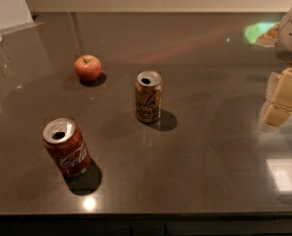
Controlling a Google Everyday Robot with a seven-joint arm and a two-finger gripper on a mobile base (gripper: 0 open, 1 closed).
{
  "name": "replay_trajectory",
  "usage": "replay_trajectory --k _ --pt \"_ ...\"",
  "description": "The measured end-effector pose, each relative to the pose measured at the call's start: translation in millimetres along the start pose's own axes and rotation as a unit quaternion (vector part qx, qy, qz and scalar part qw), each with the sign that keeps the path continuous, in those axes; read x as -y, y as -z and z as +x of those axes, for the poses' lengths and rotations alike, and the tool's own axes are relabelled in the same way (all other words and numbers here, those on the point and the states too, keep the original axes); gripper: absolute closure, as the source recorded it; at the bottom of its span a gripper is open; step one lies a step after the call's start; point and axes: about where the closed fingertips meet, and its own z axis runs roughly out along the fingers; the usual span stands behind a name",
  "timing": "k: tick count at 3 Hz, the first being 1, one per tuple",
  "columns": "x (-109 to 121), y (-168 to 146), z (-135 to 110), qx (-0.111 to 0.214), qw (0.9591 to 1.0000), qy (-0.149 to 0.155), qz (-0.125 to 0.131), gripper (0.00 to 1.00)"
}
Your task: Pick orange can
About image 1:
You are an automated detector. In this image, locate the orange LaCroix can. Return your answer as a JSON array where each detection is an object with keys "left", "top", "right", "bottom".
[{"left": 135, "top": 71, "right": 162, "bottom": 123}]

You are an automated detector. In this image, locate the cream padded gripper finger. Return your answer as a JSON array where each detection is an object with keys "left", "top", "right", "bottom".
[{"left": 263, "top": 67, "right": 292, "bottom": 127}]

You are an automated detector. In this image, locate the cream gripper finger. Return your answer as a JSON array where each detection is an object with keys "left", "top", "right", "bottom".
[{"left": 260, "top": 72, "right": 279, "bottom": 118}]

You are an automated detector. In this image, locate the red Coca-Cola can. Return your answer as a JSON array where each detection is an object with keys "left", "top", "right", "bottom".
[{"left": 43, "top": 118, "right": 91, "bottom": 178}]

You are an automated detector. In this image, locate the red apple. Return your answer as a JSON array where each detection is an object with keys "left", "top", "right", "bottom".
[{"left": 74, "top": 55, "right": 101, "bottom": 82}]

